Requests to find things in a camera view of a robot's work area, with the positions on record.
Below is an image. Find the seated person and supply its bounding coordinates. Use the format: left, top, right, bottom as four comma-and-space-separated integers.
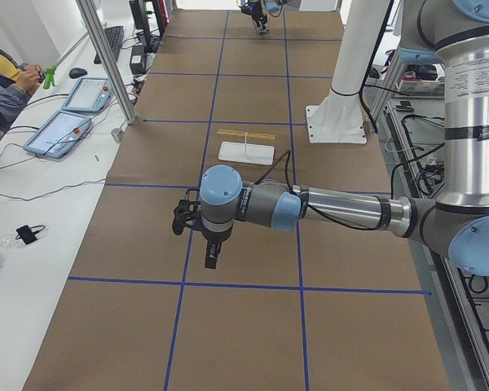
0, 48, 45, 131

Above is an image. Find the white towel rack base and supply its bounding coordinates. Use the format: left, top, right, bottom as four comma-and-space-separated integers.
218, 142, 275, 165

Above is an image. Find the teach pendant far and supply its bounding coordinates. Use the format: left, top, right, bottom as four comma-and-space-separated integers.
62, 77, 112, 114

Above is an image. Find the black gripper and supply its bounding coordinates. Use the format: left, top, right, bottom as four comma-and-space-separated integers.
248, 2, 270, 34
200, 212, 233, 269

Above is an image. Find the aluminium frame post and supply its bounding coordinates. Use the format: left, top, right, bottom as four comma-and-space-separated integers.
76, 0, 136, 125

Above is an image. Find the teach pendant near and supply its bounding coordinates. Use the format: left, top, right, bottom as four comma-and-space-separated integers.
23, 110, 92, 159

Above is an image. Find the black computer mouse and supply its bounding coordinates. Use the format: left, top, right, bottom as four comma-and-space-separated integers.
68, 67, 88, 79

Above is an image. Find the teach pendant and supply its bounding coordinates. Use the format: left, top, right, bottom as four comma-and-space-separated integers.
23, 110, 92, 159
62, 77, 112, 114

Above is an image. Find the wooden rack rod outer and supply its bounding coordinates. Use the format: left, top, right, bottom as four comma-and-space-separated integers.
217, 130, 275, 140

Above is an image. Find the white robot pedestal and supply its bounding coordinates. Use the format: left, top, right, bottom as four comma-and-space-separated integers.
306, 0, 393, 144

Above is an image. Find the black keyboard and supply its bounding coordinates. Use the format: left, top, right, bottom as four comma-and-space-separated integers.
103, 25, 125, 61

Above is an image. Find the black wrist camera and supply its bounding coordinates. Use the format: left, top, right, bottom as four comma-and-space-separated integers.
172, 200, 201, 235

